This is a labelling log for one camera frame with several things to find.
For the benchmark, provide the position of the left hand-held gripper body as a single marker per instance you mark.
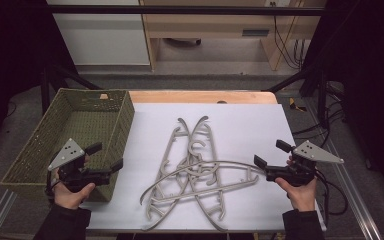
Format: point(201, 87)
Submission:
point(67, 155)

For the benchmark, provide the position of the black horizontal metal bar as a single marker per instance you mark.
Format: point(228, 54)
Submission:
point(180, 10)

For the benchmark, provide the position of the person's left hand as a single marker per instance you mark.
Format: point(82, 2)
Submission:
point(68, 198)

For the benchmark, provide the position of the black metal stand leg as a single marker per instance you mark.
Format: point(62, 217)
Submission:
point(321, 96)
point(45, 90)

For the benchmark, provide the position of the olive green woven basket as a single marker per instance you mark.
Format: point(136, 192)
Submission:
point(80, 123)

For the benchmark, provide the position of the white cabinet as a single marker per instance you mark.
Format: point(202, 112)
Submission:
point(106, 36)

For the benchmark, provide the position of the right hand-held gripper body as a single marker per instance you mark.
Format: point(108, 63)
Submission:
point(308, 153)

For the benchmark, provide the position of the person's right hand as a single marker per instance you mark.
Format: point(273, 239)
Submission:
point(300, 196)

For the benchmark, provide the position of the yellow and black tool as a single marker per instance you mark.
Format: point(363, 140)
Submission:
point(295, 105)

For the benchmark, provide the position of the dark curtain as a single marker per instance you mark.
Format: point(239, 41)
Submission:
point(370, 66)
point(10, 50)

